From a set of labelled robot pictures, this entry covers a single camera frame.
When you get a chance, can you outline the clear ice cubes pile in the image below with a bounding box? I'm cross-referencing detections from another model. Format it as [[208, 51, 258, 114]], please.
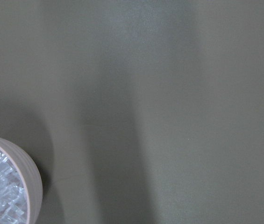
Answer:
[[0, 150, 27, 224]]

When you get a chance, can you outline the pink bowl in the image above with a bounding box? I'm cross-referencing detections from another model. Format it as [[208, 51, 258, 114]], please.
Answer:
[[0, 138, 43, 224]]

